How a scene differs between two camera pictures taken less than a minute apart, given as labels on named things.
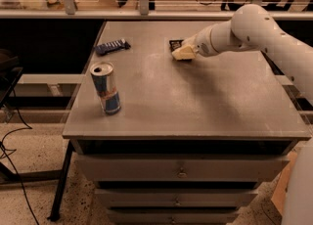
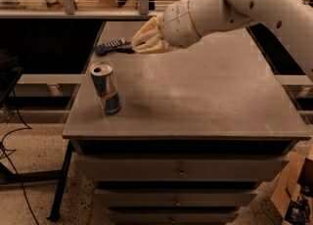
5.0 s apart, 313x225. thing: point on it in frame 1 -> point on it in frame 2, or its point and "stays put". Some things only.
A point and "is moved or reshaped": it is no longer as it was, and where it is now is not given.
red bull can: (104, 76) stays put
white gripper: (201, 43) -> (175, 22)
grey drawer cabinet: (175, 142) stays put
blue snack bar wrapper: (112, 46) stays put
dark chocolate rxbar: (174, 44) is moved or reshaped
